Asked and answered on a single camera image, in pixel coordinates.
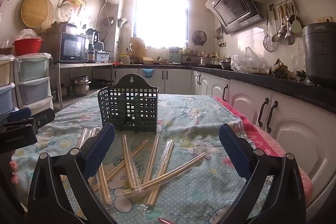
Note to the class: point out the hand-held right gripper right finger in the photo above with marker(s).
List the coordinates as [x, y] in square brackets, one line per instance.
[232, 146]

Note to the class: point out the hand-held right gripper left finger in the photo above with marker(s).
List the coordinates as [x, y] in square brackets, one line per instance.
[101, 145]

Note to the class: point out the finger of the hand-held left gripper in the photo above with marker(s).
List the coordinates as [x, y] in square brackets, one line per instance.
[21, 114]
[44, 117]

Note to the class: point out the bunch of chopsticks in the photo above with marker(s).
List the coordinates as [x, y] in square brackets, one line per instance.
[152, 161]

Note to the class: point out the green plastic utensil holder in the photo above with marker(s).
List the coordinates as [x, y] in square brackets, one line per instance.
[141, 85]

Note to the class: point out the row of hanging kitchen utensils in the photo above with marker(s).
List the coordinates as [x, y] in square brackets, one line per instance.
[286, 24]

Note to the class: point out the person's left hand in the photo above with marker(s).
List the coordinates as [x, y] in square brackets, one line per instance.
[14, 166]

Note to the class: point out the person's right hand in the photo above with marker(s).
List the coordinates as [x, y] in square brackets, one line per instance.
[166, 222]

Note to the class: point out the pink blanket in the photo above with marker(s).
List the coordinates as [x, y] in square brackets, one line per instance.
[252, 132]

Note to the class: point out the beige plastic drawer unit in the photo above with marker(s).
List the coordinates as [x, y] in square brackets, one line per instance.
[6, 82]

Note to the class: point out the pastel plastic drawer unit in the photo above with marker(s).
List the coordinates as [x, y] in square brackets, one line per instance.
[32, 79]

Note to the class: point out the cartoon cat printed blanket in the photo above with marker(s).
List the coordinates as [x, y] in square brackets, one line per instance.
[194, 119]

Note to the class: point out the stacked steel pots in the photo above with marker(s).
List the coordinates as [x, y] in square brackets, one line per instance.
[80, 85]

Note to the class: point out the black frying pan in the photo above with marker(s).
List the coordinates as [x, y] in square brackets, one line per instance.
[102, 82]

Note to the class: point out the metal shelf table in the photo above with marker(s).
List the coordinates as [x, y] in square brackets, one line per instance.
[84, 64]

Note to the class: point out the red plastic bucket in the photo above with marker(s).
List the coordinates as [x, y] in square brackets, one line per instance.
[27, 47]

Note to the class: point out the white base cabinets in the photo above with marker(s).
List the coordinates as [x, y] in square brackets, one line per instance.
[302, 140]

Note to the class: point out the black kitchen countertop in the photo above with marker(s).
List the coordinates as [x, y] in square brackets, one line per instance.
[262, 79]

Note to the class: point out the black microwave oven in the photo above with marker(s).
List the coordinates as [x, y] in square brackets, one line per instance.
[72, 47]

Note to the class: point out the white plastic bag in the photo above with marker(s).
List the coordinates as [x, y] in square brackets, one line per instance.
[29, 33]

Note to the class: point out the steel bowl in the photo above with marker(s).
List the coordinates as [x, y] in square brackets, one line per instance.
[225, 64]

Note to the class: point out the clear plastic bag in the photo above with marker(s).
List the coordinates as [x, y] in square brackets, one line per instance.
[249, 64]

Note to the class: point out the blue hanging bowl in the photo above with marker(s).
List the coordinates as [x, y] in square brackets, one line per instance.
[148, 72]

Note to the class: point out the black blender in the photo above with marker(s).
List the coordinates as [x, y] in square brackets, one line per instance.
[92, 43]

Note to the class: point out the brown box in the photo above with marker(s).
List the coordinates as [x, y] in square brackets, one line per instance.
[56, 28]

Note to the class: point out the steel cooking pot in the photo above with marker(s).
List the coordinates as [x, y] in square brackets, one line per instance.
[207, 60]

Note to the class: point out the dried dark roots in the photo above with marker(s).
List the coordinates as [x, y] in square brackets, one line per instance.
[284, 69]

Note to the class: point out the round bamboo tray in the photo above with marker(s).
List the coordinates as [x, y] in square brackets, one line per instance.
[35, 11]

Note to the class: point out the wooden cutting board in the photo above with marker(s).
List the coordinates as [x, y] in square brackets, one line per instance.
[137, 47]

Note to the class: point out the light blue knife block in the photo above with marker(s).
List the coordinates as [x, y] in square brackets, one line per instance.
[175, 56]

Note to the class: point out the grey rice cooker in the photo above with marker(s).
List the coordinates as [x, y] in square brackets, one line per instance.
[320, 53]

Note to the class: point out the black range hood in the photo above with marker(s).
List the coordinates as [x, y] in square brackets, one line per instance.
[233, 8]

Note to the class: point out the kitchen window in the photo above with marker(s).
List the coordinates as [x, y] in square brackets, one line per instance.
[161, 16]

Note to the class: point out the small wall fan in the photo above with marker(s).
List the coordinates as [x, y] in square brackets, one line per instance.
[199, 37]

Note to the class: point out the wall socket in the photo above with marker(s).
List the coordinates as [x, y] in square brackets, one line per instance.
[324, 19]

